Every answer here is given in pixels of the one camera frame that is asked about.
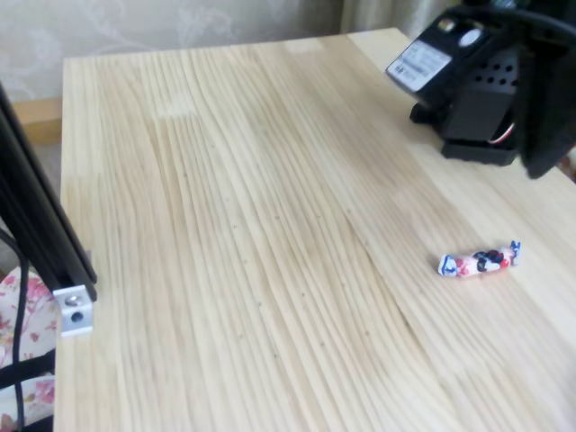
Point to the floral pink fabric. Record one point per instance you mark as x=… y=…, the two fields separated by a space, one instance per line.
x=570 y=166
x=38 y=288

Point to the black aluminium extrusion bar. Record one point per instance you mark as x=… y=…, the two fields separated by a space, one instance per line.
x=40 y=202

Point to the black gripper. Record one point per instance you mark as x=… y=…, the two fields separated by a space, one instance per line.
x=540 y=155

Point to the silver corner bracket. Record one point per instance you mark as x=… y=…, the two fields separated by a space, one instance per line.
x=74 y=310

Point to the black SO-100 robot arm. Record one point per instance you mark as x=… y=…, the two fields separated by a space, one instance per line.
x=472 y=117

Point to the white red blue candy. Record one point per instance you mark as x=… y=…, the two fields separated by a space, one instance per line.
x=477 y=262

